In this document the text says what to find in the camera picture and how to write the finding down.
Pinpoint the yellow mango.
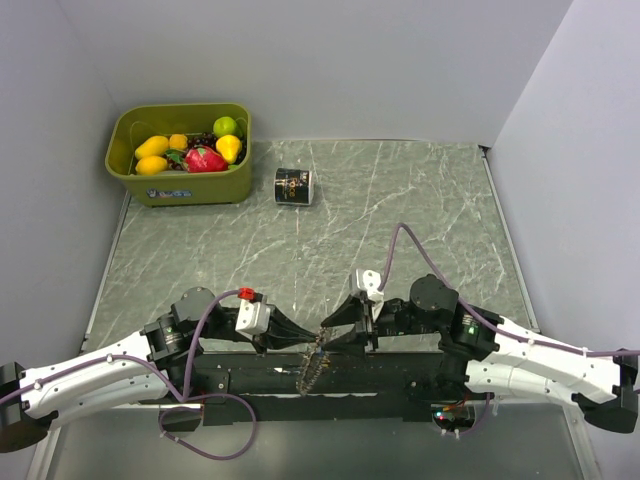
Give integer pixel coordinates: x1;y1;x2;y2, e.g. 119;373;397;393
134;135;169;160
135;155;169;176

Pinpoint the red dragon fruit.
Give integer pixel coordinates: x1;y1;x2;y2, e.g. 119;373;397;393
184;146;228;173

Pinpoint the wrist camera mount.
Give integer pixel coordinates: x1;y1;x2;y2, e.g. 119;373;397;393
350;269;384;321
235;287;270;339

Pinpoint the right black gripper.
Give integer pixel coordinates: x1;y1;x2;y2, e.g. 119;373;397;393
320;291;441;359

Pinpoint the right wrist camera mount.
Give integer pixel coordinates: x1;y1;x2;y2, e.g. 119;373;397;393
350;269;384;321

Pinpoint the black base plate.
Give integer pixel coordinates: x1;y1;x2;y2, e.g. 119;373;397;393
137;352;494;427

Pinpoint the yellow mango lower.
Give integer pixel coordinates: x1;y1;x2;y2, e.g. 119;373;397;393
135;155;169;176

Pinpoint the yellow mango upper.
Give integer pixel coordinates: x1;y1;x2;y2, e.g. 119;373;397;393
134;135;169;160

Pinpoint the yellow pear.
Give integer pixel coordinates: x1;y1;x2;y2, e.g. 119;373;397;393
216;134;243;165

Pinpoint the black paper cup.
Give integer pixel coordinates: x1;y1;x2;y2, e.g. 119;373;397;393
273;168;314;206

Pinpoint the dark cherries bunch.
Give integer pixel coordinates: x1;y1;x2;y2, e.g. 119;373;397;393
164;133;248;173

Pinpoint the olive green plastic bin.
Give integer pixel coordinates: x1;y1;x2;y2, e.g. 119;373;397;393
104;103;252;207

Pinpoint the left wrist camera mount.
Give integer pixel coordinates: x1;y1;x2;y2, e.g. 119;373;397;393
235;287;270;339

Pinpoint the large silver keyring with rings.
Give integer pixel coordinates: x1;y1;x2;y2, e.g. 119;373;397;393
296;328;332;396

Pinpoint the small orange fruit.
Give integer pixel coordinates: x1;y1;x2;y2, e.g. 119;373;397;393
168;134;189;151

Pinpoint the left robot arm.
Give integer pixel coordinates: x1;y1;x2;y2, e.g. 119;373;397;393
1;287;316;453

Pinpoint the green lime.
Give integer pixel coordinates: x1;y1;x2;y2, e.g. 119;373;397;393
213;116;238;138

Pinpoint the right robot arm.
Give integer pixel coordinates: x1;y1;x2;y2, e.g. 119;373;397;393
321;270;639;434

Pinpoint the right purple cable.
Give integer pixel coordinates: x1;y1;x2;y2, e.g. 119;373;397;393
379;222;640;436

